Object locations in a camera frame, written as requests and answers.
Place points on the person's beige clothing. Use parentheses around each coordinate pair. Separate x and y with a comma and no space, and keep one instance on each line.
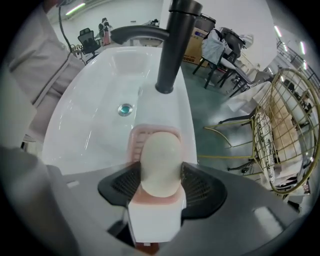
(37,62)

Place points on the black and white patterned cushion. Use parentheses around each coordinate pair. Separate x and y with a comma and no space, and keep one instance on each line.
(265,145)

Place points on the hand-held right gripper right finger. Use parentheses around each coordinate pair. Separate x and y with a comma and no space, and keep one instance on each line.
(202,190)

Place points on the white jacket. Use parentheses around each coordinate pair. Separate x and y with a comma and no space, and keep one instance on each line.
(212,46)

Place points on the dark table with grey top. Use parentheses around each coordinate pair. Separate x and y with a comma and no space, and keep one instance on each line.
(237,72)

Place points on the black faucet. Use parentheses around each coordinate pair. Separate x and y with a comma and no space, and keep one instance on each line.
(172,50)

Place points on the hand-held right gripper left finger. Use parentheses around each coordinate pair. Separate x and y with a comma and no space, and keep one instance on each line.
(122,183)

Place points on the dark green metal chair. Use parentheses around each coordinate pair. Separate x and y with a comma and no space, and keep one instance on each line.
(212,67)

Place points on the pink soap dish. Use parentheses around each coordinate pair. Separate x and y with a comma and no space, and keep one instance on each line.
(155,217)

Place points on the white ceramic sink basin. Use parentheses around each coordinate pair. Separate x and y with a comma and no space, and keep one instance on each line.
(100,100)

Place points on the black office chair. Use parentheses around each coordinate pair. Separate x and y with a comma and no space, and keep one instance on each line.
(88,41)

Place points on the cardboard box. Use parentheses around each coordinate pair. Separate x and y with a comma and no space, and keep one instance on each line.
(193,47)

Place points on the metal sink drain plug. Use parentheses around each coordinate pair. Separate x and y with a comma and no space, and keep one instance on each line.
(126,109)

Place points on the cream oval bar of soap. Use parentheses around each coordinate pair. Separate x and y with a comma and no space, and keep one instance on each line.
(161,162)

